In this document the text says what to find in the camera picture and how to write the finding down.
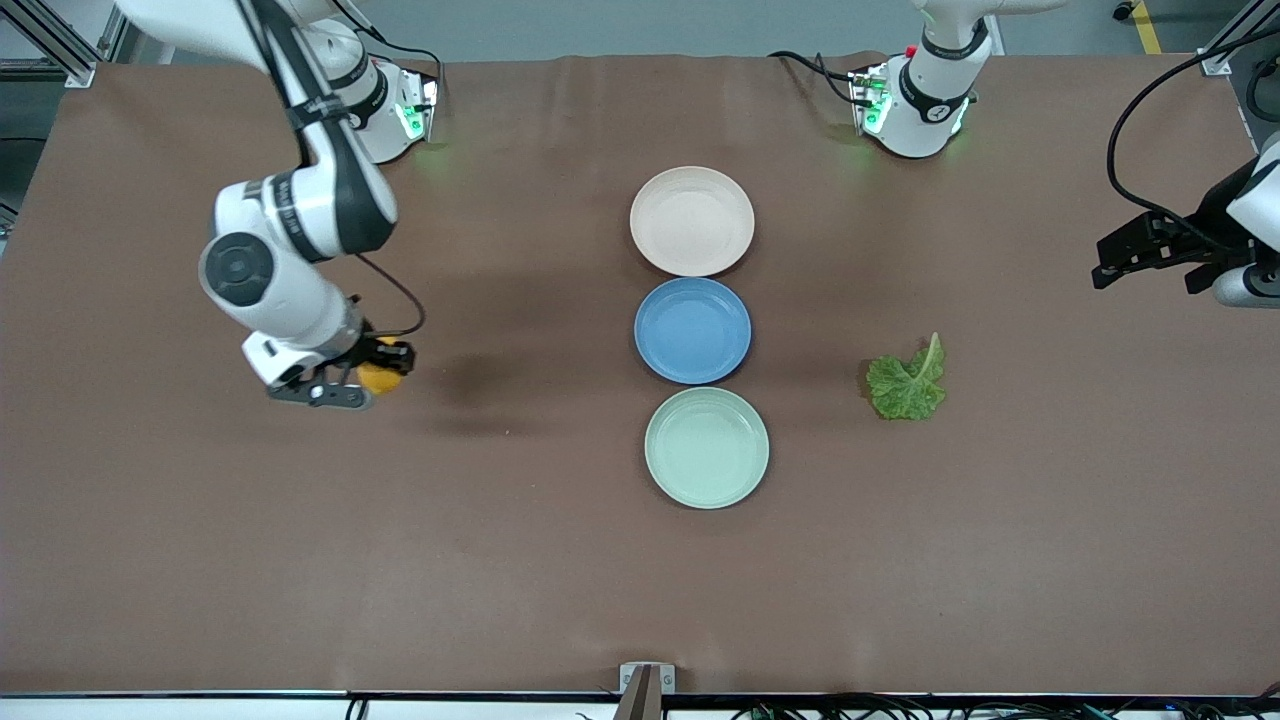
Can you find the yellow lemon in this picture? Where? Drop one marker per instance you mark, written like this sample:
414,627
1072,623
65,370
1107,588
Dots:
378,382

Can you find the green lettuce leaf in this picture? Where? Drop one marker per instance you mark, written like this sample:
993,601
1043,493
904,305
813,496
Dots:
905,390

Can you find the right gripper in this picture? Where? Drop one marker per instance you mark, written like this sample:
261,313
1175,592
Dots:
381,351

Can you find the aluminium frame profile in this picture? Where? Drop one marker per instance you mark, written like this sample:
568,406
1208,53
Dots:
1235,35
60,50

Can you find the camera mount post with bracket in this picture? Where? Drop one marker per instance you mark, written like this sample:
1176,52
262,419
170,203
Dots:
648,692

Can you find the black caster wheel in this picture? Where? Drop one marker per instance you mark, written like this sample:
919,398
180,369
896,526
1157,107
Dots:
1124,10

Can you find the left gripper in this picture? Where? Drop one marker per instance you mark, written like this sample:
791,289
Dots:
1207,229

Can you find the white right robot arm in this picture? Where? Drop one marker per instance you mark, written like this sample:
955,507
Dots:
290,300

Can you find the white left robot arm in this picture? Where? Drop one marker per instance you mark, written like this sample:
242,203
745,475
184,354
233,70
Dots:
920,120

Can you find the pale green round plate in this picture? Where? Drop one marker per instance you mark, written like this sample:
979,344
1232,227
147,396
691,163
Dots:
706,450

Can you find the brown table cover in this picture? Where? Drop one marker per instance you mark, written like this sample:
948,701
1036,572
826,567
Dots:
500,550

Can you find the blue round plate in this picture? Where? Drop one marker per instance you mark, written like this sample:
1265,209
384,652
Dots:
692,330

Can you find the beige round plate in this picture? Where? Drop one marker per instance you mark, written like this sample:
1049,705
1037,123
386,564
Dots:
692,220

